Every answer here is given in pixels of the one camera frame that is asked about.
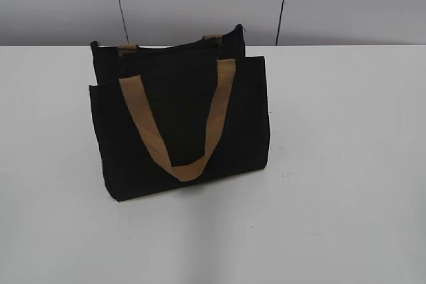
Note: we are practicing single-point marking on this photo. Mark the black canvas tote bag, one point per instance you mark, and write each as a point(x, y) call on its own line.
point(179, 85)

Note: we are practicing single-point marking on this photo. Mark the tan bag handle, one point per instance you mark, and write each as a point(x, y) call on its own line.
point(134, 48)
point(138, 106)

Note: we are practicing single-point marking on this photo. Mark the tan front bag handle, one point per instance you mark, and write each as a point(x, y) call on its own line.
point(138, 106)

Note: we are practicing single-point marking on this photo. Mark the tan rear bag handle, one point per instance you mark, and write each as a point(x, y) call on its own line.
point(134, 48)

